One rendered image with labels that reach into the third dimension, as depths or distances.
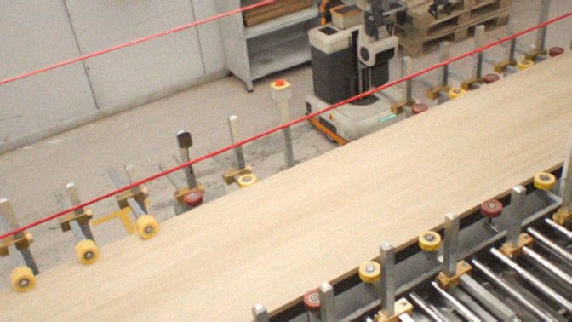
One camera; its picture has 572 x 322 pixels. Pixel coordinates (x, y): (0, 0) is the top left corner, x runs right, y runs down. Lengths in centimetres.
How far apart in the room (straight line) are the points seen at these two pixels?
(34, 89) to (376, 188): 336
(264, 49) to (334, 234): 367
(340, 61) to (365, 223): 212
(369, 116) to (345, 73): 36
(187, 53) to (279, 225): 330
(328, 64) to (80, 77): 210
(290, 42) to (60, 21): 210
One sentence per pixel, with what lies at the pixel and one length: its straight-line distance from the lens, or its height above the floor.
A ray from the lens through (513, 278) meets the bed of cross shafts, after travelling 266.
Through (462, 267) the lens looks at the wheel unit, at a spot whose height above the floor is 86.
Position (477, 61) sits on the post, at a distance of 369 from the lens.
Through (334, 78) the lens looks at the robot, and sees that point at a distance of 451.
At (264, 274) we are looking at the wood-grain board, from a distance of 237.
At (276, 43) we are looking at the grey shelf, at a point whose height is 15.
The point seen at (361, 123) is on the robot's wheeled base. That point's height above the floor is 28.
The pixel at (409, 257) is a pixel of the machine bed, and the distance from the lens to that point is 255.
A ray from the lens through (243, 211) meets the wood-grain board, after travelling 267.
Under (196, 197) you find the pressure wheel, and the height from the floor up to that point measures 91.
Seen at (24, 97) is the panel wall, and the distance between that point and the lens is 540.
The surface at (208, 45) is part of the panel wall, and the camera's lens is 572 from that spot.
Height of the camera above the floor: 254
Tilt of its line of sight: 34 degrees down
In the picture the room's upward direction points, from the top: 7 degrees counter-clockwise
